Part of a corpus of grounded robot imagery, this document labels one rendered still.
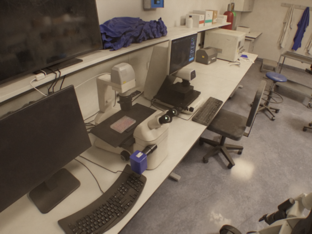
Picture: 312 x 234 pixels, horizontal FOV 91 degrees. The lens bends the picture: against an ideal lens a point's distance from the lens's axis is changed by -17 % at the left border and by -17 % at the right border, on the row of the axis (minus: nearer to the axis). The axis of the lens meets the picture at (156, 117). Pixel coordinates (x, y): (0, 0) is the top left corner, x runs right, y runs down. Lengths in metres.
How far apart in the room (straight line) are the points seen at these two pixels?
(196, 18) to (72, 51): 1.85
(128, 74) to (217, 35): 2.29
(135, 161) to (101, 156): 0.39
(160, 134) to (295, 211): 0.76
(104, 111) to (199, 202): 1.22
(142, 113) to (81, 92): 0.57
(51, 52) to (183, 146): 0.99
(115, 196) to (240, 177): 1.51
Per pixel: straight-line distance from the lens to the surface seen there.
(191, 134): 1.32
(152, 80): 1.58
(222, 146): 2.23
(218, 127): 1.90
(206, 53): 2.73
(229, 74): 2.52
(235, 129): 1.94
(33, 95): 1.32
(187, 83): 1.58
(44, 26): 1.16
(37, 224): 1.06
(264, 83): 1.87
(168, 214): 1.77
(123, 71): 0.92
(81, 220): 0.96
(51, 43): 1.17
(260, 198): 2.09
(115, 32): 1.43
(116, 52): 1.32
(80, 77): 1.46
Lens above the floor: 1.59
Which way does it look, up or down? 35 degrees down
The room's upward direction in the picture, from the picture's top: straight up
